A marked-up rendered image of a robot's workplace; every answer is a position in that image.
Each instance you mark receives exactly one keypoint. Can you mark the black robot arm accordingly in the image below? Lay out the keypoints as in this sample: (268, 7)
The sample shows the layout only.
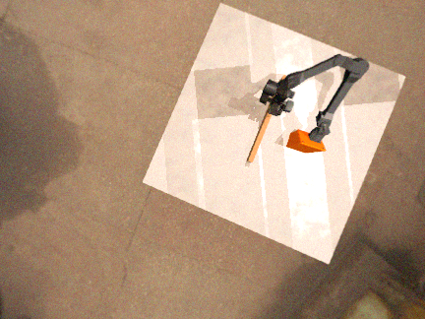
(355, 69)

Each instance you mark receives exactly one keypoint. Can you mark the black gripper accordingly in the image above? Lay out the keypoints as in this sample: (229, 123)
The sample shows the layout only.
(286, 105)

